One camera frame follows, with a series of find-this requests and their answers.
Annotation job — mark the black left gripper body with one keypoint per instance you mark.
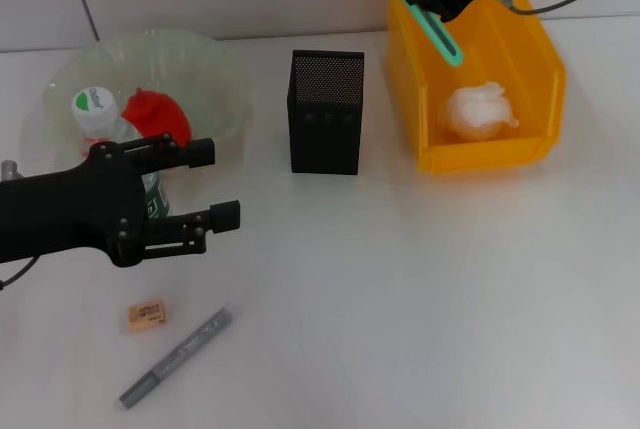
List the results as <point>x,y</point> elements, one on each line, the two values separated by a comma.
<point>70,214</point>

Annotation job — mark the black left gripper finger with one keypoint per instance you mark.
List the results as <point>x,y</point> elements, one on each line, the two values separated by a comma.
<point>225,216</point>
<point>201,154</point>

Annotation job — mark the green utility knife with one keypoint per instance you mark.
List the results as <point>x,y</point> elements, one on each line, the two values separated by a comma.
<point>442,39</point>

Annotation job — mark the clear plastic water bottle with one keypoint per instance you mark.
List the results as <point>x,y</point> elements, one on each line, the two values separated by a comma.
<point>97,114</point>

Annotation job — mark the white paper ball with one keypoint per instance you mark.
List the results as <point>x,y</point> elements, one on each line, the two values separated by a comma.
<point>475,111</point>

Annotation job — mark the green glass fruit plate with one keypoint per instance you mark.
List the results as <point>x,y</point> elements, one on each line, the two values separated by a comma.
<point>215,79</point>

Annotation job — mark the black mesh pen holder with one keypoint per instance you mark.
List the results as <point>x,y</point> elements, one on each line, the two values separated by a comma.
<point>325,139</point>

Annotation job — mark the small beige eraser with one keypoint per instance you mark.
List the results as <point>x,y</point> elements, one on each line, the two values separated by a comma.
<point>145,317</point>

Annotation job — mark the grey marker pen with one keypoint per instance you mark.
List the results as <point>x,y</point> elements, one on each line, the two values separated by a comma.
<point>180,354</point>

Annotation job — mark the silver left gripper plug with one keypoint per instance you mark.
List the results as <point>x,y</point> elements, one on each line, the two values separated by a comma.
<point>10,171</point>

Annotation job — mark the yellow plastic bin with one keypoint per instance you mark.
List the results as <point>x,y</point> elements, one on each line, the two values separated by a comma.
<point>500,49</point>

